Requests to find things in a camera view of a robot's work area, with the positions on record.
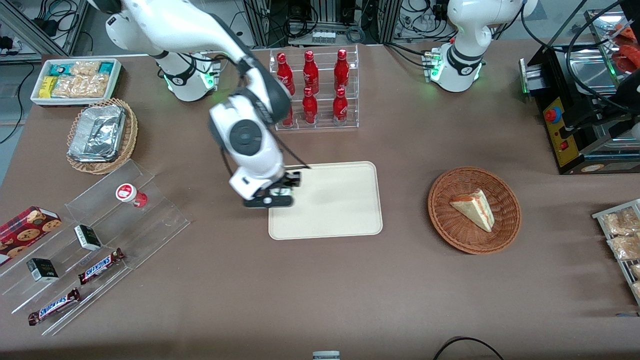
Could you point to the Snickers bar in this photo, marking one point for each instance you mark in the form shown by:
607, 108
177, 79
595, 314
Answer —
101, 266
54, 306

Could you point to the round brown wicker basket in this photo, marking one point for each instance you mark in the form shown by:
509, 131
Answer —
450, 220

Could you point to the white power strip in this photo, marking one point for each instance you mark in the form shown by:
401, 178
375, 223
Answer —
323, 36

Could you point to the red emergency stop button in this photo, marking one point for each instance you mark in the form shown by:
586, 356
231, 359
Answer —
552, 115

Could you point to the red lid yogurt cup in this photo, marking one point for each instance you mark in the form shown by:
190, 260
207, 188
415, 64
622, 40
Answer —
131, 194

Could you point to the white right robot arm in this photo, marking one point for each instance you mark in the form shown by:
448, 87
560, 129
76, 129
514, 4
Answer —
245, 130

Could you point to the small clear snack bag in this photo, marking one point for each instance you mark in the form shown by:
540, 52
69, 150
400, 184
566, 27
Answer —
86, 67

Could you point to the aluminium frame rack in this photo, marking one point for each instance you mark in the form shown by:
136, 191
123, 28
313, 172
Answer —
320, 12

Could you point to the red cookie box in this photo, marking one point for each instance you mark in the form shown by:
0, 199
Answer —
27, 231

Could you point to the tray of snack bags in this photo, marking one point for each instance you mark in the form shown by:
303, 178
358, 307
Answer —
620, 265

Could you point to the cream plastic tray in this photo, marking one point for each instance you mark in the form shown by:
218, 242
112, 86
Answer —
335, 205

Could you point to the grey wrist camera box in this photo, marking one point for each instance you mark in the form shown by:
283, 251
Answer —
267, 201

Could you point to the small black box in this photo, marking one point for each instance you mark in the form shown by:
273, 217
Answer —
42, 270
88, 237

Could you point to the clear acrylic bottle rack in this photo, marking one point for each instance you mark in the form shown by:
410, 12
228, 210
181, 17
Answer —
325, 107

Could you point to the light wicker basket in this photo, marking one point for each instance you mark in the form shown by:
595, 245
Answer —
131, 135

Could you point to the silver foil containers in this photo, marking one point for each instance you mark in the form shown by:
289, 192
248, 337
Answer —
97, 132

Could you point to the wrapped triangle sandwich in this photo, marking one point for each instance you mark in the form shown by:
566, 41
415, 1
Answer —
475, 207

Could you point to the black machine with metal tray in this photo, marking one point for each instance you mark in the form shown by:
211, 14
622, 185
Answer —
580, 120

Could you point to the yellow snack pack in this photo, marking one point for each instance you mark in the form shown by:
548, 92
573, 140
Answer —
47, 87

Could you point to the red cola bottle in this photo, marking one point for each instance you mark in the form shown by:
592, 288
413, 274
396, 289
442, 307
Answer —
340, 106
310, 107
285, 70
310, 72
289, 119
341, 70

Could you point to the small grey white object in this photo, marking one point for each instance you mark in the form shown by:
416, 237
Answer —
326, 355

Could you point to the clear acrylic stepped shelf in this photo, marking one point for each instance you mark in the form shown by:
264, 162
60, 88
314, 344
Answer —
130, 235

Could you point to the teal snack pack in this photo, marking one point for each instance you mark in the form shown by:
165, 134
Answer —
106, 67
60, 69

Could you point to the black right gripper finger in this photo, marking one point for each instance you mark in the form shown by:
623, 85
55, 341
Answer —
294, 179
265, 193

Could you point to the white plastic snack bin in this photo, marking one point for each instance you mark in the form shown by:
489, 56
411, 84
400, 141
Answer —
36, 97

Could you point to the large clear snack bag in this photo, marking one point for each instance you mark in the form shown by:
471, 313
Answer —
82, 86

